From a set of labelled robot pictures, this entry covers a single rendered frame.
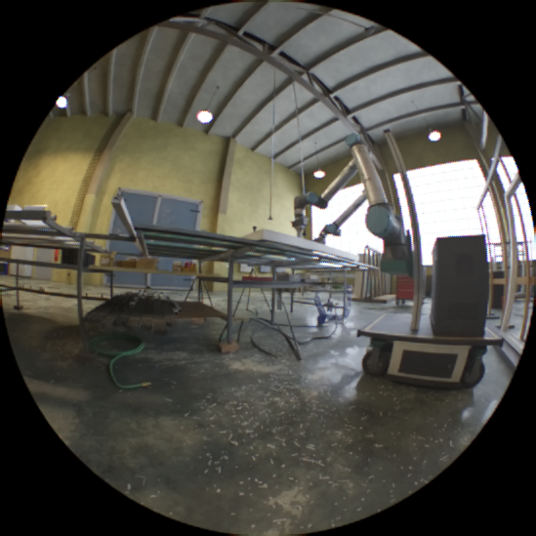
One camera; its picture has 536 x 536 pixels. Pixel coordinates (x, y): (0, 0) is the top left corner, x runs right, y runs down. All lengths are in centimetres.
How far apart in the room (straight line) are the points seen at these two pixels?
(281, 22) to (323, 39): 152
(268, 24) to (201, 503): 843
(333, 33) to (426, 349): 821
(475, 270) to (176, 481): 146
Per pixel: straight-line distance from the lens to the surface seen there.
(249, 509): 63
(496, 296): 491
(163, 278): 742
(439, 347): 105
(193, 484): 67
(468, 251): 112
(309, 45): 805
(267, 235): 115
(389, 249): 106
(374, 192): 101
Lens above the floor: 61
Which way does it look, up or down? 4 degrees up
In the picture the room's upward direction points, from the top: 2 degrees clockwise
